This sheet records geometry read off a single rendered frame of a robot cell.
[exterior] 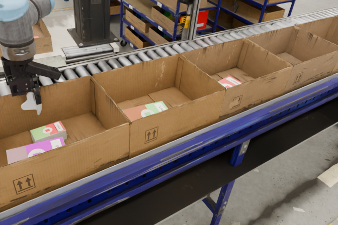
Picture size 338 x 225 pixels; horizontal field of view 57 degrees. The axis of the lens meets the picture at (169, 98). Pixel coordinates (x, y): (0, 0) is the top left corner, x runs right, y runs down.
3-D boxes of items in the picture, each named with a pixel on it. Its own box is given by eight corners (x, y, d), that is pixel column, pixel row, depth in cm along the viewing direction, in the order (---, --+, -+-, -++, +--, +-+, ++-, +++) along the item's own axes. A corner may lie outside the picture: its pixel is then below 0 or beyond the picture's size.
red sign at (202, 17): (204, 27, 220) (208, 10, 212) (205, 28, 219) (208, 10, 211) (187, 31, 212) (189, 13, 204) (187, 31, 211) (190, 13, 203)
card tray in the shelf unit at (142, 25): (124, 17, 332) (125, 8, 326) (149, 14, 347) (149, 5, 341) (144, 33, 307) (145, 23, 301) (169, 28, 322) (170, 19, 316)
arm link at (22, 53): (29, 31, 94) (38, 45, 88) (31, 46, 97) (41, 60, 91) (-4, 36, 89) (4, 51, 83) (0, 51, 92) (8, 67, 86)
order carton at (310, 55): (284, 52, 179) (294, 24, 169) (329, 77, 161) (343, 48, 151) (236, 67, 159) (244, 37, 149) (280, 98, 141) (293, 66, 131)
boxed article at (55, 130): (31, 140, 104) (29, 130, 102) (61, 130, 109) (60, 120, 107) (37, 150, 101) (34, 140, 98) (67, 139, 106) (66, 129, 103)
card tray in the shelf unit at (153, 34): (148, 36, 301) (148, 26, 295) (173, 31, 317) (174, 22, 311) (171, 54, 276) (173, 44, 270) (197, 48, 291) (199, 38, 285)
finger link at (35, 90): (33, 101, 101) (27, 77, 97) (38, 100, 102) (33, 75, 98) (36, 106, 97) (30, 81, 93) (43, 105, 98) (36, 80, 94)
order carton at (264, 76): (236, 67, 160) (244, 37, 150) (281, 98, 141) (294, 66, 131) (174, 86, 140) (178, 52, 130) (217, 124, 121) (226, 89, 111)
